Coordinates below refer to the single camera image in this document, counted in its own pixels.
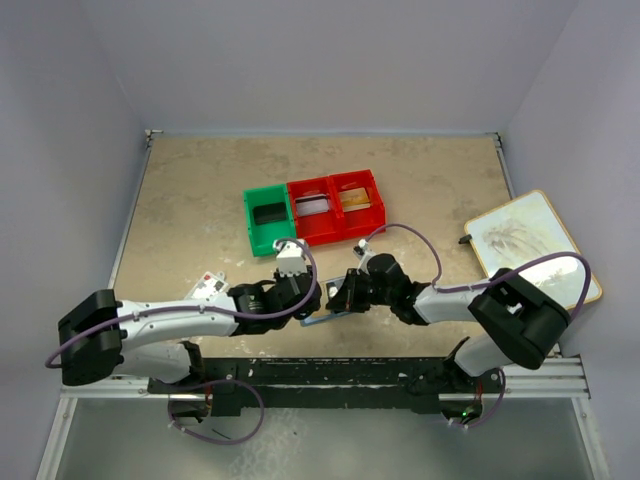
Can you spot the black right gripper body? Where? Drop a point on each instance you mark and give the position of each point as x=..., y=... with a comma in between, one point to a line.
x=378, y=296

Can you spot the blue leather card holder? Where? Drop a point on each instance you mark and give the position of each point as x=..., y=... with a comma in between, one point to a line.
x=329, y=288

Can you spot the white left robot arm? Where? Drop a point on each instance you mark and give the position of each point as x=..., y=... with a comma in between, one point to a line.
x=103, y=336

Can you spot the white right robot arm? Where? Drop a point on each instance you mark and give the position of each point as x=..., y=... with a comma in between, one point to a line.
x=521, y=323

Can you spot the white plastic card packet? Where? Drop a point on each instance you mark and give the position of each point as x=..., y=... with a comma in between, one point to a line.
x=208, y=285

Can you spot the black card in bin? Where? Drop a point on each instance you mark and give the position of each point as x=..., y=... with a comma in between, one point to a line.
x=270, y=213

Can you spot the gold card in bin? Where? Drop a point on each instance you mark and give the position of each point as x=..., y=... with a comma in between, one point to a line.
x=354, y=199

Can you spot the silver card in bin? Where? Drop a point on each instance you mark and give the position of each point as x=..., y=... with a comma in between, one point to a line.
x=312, y=205

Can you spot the red bin right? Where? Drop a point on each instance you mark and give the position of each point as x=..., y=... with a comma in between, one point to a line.
x=359, y=223

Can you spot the red bin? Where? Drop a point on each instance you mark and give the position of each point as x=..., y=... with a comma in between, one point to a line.
x=359, y=223
x=318, y=229

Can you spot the red bin middle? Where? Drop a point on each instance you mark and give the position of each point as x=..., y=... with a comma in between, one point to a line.
x=318, y=229

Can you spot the green bin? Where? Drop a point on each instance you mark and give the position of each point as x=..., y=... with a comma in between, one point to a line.
x=262, y=237

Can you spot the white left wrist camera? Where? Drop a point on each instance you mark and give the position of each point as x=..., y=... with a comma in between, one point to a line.
x=290, y=259

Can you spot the aluminium frame rail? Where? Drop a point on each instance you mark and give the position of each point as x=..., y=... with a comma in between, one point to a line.
x=556, y=378

